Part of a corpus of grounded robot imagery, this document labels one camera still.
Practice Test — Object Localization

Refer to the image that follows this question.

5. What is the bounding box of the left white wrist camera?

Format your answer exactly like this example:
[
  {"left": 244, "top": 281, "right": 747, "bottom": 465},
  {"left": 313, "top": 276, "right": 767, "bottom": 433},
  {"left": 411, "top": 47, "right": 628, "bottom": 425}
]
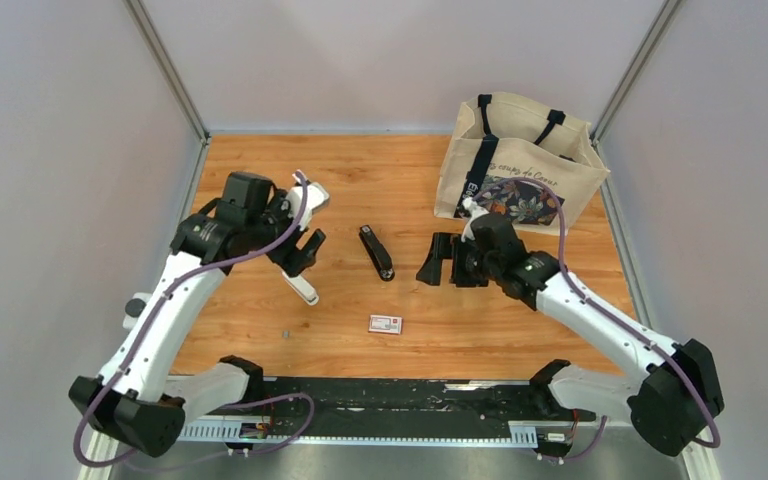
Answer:
[{"left": 286, "top": 170, "right": 331, "bottom": 232}]

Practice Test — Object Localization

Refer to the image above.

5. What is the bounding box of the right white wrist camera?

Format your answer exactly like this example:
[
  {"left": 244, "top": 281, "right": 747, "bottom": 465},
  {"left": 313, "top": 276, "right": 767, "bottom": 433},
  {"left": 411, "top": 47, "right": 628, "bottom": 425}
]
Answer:
[{"left": 461, "top": 197, "right": 489, "bottom": 243}]

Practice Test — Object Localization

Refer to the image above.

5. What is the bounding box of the white box with knob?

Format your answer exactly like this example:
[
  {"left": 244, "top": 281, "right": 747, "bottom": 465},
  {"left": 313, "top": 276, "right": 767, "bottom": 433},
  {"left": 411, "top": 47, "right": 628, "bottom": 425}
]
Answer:
[{"left": 122, "top": 292, "right": 151, "bottom": 331}]

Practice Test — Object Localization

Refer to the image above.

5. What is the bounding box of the red staple box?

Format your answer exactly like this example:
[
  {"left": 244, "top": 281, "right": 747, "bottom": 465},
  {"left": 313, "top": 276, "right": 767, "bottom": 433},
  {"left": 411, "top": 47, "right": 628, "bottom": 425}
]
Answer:
[{"left": 368, "top": 315, "right": 404, "bottom": 335}]

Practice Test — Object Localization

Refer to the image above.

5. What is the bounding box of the beige floral tote bag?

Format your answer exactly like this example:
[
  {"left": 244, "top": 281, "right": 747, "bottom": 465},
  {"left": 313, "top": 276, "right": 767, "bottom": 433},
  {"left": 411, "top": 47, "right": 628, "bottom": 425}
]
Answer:
[{"left": 434, "top": 92, "right": 609, "bottom": 235}]

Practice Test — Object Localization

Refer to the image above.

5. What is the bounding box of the white stapler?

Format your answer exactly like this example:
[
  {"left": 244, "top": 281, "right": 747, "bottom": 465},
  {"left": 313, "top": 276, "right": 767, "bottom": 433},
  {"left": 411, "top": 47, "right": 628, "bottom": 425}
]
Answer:
[{"left": 282, "top": 272, "right": 319, "bottom": 306}]

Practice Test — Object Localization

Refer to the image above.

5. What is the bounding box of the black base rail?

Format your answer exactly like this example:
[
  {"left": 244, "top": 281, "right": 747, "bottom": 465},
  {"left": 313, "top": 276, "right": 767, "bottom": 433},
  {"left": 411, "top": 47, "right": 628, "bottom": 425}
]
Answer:
[{"left": 182, "top": 377, "right": 598, "bottom": 456}]

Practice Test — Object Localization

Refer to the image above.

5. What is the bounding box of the black stapler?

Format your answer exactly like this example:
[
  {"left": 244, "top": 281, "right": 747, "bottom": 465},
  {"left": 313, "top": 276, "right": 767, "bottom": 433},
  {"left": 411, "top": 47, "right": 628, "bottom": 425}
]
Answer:
[{"left": 358, "top": 225, "right": 395, "bottom": 282}]

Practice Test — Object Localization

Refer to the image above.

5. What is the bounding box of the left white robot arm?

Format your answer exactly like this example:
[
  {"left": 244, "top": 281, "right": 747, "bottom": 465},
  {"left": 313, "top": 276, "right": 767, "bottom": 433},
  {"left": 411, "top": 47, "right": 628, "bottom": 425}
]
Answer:
[{"left": 68, "top": 172, "right": 330, "bottom": 457}]

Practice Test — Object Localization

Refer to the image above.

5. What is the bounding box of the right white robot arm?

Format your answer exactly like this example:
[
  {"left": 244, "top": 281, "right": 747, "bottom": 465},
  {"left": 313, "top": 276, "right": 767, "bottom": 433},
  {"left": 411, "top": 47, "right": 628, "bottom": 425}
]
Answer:
[{"left": 416, "top": 213, "right": 724, "bottom": 457}]

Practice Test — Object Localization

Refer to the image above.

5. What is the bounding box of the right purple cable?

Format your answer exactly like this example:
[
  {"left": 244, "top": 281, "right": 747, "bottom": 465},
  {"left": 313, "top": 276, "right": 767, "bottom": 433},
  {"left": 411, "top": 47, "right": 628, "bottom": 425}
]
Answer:
[{"left": 470, "top": 176, "right": 723, "bottom": 450}]

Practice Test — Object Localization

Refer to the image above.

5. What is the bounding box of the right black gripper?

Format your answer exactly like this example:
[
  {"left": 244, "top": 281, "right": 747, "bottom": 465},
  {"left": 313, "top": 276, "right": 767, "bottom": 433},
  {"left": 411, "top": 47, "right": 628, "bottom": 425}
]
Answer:
[{"left": 416, "top": 232, "right": 500, "bottom": 289}]

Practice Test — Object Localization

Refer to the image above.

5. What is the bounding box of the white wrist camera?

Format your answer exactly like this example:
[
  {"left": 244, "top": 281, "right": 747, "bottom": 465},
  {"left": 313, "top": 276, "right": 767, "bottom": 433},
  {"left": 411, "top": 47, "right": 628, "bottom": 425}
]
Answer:
[
  {"left": 286, "top": 170, "right": 331, "bottom": 232},
  {"left": 461, "top": 197, "right": 489, "bottom": 243}
]

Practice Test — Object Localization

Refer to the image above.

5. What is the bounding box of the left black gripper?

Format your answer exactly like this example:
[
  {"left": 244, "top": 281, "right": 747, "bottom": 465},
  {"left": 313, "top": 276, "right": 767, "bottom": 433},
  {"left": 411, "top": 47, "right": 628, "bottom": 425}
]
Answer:
[{"left": 247, "top": 190, "right": 326, "bottom": 278}]

